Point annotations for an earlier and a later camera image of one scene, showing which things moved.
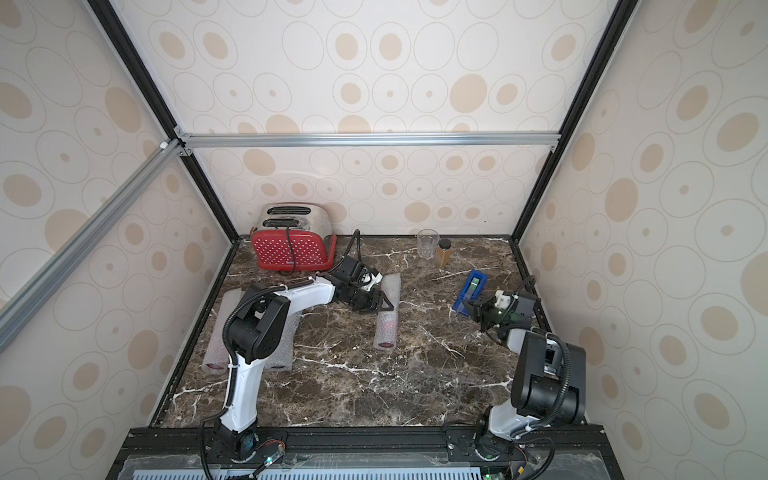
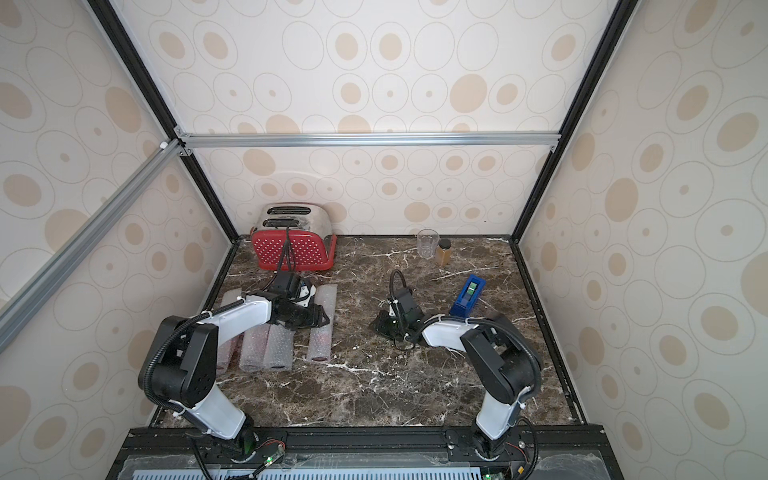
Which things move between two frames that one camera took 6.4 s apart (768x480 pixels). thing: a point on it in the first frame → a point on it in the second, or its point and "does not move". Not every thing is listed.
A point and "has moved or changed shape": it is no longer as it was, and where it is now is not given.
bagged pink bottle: [217, 356] does not move
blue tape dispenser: [472, 291] does not move
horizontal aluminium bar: [366, 140] does not move
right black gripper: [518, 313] → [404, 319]
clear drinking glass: [428, 242] does not move
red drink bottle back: [386, 330] has moved or changed shape
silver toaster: [294, 216] does not move
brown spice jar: [444, 253] does not move
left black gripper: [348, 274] → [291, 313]
